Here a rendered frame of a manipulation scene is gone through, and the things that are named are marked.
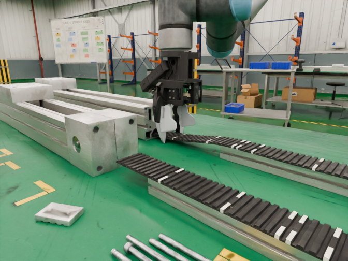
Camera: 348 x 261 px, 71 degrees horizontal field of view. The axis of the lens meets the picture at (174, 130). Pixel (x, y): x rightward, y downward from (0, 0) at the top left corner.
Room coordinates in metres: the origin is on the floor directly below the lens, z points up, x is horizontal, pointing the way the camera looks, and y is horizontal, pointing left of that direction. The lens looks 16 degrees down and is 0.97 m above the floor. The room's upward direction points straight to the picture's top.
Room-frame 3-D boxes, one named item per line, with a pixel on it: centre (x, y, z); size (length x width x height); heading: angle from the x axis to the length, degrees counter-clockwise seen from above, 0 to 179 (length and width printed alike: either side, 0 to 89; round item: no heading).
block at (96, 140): (0.46, 0.13, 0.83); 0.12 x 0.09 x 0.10; 136
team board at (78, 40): (6.12, 2.21, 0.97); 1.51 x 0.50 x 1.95; 71
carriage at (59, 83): (1.07, 0.51, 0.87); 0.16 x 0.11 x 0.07; 46
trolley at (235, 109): (3.50, -1.15, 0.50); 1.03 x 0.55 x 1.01; 63
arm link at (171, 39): (0.58, -0.01, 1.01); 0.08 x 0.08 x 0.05
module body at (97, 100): (0.89, 0.33, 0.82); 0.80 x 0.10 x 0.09; 46
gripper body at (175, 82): (0.57, -0.01, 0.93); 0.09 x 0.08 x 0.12; 46
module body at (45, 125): (0.76, 0.46, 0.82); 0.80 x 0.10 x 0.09; 46
